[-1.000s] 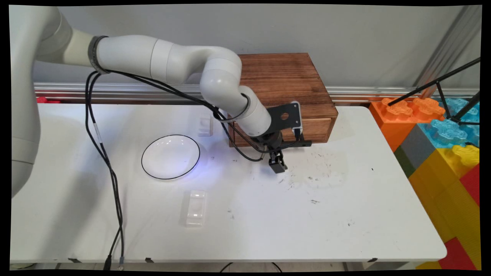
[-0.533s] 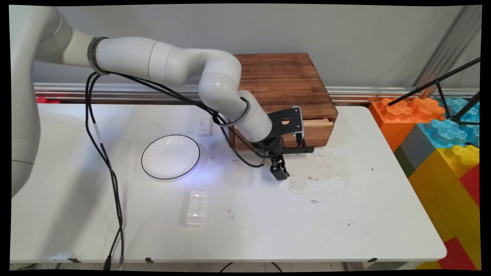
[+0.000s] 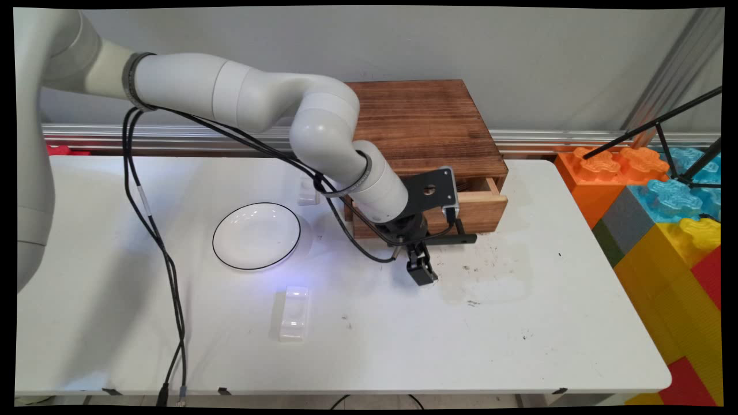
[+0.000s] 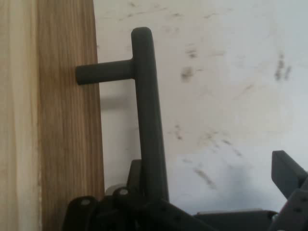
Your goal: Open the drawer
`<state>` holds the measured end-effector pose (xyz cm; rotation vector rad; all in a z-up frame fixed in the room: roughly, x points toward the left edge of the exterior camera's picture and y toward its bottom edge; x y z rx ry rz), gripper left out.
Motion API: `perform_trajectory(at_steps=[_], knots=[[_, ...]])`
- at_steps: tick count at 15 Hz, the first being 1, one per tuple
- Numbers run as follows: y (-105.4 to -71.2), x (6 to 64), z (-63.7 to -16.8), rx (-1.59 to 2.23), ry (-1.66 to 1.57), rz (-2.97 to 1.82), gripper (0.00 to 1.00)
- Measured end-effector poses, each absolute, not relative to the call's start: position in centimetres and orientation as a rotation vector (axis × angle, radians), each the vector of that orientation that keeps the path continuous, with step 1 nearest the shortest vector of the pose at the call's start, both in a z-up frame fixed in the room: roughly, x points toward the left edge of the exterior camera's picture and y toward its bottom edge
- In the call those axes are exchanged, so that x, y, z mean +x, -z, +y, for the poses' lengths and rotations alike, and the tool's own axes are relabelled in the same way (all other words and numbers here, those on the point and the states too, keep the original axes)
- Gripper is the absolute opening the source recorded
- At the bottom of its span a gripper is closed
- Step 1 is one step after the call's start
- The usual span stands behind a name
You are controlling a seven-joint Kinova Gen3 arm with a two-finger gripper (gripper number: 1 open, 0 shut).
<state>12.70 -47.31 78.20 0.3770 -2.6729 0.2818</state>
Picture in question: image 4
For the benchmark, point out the wooden cabinet door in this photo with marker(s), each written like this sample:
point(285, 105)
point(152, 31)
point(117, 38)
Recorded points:
point(69, 120)

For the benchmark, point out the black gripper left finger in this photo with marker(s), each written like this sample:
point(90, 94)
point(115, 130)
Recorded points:
point(101, 214)

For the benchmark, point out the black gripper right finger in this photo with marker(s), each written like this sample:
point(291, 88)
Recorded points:
point(293, 187)

